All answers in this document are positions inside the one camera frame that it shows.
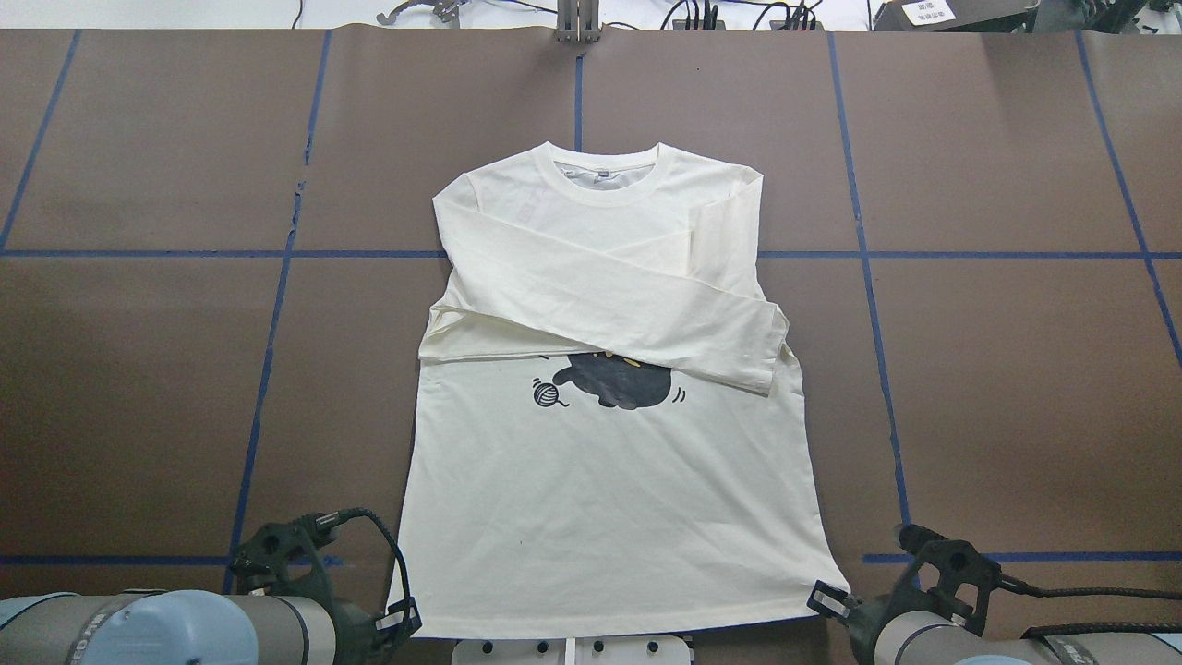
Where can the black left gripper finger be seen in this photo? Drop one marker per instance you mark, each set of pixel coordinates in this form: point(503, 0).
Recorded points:
point(400, 623)

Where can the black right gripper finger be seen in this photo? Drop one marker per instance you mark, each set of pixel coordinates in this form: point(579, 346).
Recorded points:
point(834, 603)

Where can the cream long-sleeve cat shirt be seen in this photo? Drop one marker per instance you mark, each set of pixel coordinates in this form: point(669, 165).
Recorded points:
point(610, 431)

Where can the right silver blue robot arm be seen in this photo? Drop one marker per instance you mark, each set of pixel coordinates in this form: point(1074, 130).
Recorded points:
point(914, 627)

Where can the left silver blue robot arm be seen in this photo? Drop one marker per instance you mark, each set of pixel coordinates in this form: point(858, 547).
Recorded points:
point(197, 627)

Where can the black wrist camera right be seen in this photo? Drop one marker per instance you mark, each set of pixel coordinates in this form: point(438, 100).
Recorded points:
point(966, 579)

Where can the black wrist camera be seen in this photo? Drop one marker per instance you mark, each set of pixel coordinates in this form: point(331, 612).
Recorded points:
point(966, 579)
point(285, 559)

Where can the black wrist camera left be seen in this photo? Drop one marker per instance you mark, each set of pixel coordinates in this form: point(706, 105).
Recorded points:
point(285, 559)

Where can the white camera post base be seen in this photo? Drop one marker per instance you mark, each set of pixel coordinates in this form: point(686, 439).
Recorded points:
point(627, 649)

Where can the aluminium frame post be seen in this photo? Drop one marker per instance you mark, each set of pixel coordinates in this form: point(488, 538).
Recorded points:
point(577, 21)

